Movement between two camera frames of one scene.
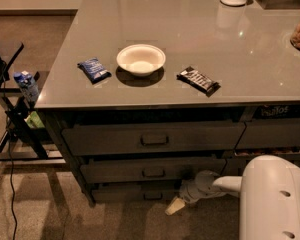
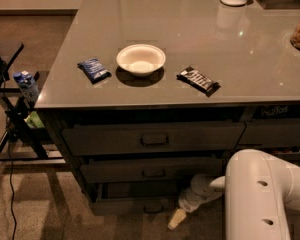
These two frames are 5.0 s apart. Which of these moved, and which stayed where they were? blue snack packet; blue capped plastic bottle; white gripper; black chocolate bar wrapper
Moved: white gripper
Stayed: blue snack packet; black chocolate bar wrapper; blue capped plastic bottle
